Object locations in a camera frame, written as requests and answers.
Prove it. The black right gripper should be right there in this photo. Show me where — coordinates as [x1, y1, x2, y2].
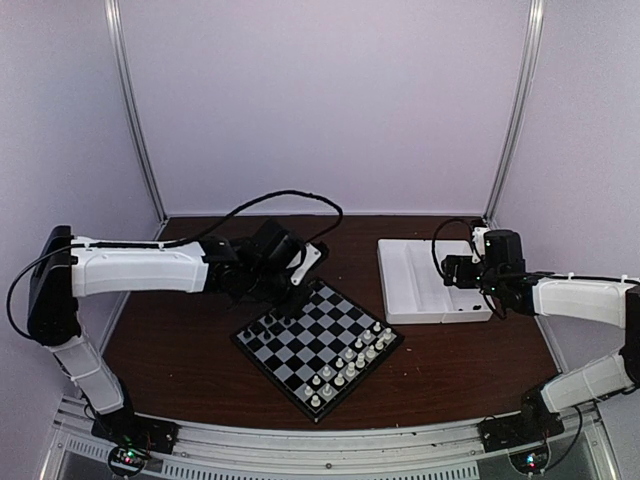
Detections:
[442, 255, 505, 298]

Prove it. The white plastic divided tray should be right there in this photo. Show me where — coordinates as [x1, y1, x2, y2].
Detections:
[377, 239, 492, 325]

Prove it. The black white chessboard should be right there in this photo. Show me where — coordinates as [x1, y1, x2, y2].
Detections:
[230, 278, 404, 424]

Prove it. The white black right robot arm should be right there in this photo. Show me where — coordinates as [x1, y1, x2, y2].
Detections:
[431, 227, 639, 442]

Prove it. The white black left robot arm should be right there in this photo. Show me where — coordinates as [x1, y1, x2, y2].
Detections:
[21, 221, 322, 444]

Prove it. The white chess piece row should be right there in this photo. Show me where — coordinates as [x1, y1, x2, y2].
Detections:
[298, 321, 401, 422]

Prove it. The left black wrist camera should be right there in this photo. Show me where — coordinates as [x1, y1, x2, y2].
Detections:
[249, 219, 300, 269]

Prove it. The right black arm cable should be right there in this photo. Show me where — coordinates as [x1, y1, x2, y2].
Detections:
[431, 217, 506, 321]

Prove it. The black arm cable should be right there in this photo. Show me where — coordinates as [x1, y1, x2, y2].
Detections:
[431, 217, 506, 321]
[159, 188, 345, 251]

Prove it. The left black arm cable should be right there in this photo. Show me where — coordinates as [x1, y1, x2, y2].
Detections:
[159, 188, 345, 251]

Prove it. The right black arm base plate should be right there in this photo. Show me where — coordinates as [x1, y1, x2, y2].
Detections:
[478, 393, 565, 453]

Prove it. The front aluminium rail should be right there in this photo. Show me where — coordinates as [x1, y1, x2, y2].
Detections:
[35, 396, 621, 479]

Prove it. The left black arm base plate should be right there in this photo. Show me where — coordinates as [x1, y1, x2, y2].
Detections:
[91, 400, 179, 454]

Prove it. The right aluminium frame post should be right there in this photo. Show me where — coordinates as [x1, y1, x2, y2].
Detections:
[483, 0, 546, 224]

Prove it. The aluminium frame post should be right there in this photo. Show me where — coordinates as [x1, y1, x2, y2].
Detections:
[483, 0, 546, 224]
[104, 0, 168, 223]

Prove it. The left aluminium frame post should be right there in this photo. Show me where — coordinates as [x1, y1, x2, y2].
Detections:
[104, 0, 168, 223]

